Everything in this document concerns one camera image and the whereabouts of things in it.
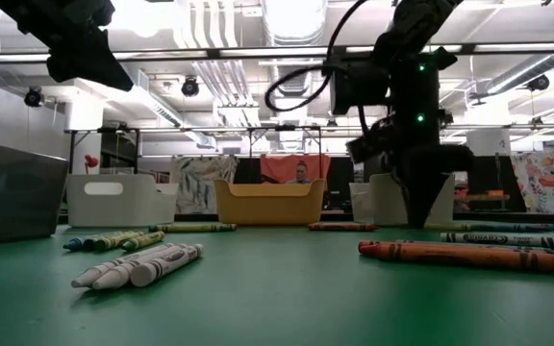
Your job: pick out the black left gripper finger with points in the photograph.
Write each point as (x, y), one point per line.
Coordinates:
(84, 62)

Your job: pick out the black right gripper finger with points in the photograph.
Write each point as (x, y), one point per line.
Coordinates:
(435, 190)
(416, 192)

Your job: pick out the white crayon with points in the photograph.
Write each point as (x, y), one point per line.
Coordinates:
(498, 239)
(83, 279)
(108, 281)
(166, 264)

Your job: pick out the yellow-green crayon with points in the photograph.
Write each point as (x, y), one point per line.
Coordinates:
(113, 241)
(195, 228)
(147, 239)

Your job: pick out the white plastic bin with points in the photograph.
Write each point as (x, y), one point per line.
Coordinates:
(128, 206)
(383, 202)

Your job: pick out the white LED light bar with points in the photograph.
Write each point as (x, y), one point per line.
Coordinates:
(258, 51)
(7, 57)
(359, 49)
(171, 54)
(546, 47)

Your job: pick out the black monitor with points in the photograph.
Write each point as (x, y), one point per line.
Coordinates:
(493, 178)
(339, 185)
(247, 170)

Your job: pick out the orange crayon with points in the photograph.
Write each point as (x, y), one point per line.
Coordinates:
(344, 227)
(450, 259)
(367, 246)

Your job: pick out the red desk lamp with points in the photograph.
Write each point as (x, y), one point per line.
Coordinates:
(92, 161)

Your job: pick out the dark green crayon far right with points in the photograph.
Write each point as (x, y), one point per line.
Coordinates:
(527, 228)

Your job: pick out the floral print cloth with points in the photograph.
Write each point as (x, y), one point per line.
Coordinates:
(546, 182)

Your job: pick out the person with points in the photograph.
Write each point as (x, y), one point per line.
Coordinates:
(301, 172)

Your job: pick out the orange cloth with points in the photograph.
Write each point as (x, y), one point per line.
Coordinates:
(277, 165)

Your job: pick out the dark grey plastic bin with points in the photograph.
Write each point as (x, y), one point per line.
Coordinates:
(17, 192)

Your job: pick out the yellow plastic bin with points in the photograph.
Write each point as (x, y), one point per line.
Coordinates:
(269, 206)

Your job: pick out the black ceiling-mounted camera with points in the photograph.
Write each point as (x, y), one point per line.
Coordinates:
(446, 119)
(190, 87)
(538, 83)
(34, 96)

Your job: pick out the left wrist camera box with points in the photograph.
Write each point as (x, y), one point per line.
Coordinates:
(92, 12)

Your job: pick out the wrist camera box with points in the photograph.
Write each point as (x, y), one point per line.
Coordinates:
(359, 86)
(92, 12)

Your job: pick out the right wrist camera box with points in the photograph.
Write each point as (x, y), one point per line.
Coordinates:
(359, 86)

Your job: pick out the black background rig frame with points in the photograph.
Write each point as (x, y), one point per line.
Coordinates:
(71, 144)

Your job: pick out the white rectangular ceiling duct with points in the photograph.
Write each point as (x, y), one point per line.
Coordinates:
(161, 113)

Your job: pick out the silver ceiling air duct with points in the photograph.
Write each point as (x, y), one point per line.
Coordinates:
(296, 29)
(508, 82)

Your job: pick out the black overhead frame beam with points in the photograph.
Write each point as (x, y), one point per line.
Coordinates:
(213, 53)

